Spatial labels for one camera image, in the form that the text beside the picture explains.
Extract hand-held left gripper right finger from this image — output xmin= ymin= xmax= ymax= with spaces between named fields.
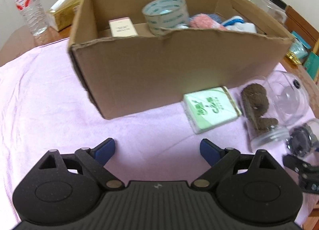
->
xmin=191 ymin=138 xmax=277 ymax=191

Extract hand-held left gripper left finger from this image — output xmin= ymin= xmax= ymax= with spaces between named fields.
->
xmin=37 ymin=138 xmax=124 ymax=191

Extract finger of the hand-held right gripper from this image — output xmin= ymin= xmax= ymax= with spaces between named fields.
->
xmin=283 ymin=154 xmax=319 ymax=193

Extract clear jar with black contents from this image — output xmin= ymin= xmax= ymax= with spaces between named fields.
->
xmin=285 ymin=118 xmax=319 ymax=158

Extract green tissue pack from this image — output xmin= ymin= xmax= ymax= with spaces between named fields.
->
xmin=183 ymin=86 xmax=243 ymax=135

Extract brown cardboard box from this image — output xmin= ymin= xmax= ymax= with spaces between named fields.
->
xmin=67 ymin=0 xmax=295 ymax=120

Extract small pink carton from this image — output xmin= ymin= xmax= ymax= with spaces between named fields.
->
xmin=108 ymin=17 xmax=139 ymax=38

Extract white sock with blue stripe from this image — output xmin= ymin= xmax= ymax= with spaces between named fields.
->
xmin=222 ymin=16 xmax=257 ymax=33

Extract pink knit sock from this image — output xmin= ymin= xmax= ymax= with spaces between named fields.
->
xmin=189 ymin=14 xmax=227 ymax=31

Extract blue knit sock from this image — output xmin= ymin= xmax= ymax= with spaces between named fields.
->
xmin=207 ymin=13 xmax=224 ymax=24

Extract clear packing tape roll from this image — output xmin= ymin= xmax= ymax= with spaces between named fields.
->
xmin=142 ymin=0 xmax=191 ymax=36

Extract clear jar with brown contents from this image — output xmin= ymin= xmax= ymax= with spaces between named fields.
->
xmin=240 ymin=83 xmax=291 ymax=153

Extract pink towel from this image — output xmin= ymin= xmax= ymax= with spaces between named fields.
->
xmin=0 ymin=37 xmax=319 ymax=226

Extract clear plastic dome container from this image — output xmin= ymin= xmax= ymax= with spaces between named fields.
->
xmin=267 ymin=70 xmax=310 ymax=123

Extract green and orange packet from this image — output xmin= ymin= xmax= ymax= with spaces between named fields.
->
xmin=301 ymin=52 xmax=319 ymax=82

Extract gold ornament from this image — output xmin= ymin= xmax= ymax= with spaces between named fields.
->
xmin=285 ymin=51 xmax=302 ymax=66

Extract teal foil packet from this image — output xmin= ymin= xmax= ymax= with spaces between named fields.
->
xmin=289 ymin=31 xmax=312 ymax=59

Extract yellow tissue box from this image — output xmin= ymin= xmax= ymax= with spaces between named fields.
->
xmin=47 ymin=0 xmax=88 ymax=33

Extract wooden chair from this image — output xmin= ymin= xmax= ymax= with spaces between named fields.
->
xmin=284 ymin=5 xmax=319 ymax=46

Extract large clear jar black lid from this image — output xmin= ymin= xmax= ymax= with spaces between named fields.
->
xmin=252 ymin=0 xmax=287 ymax=24

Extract plastic water bottle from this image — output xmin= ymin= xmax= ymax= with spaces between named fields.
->
xmin=12 ymin=0 xmax=48 ymax=37

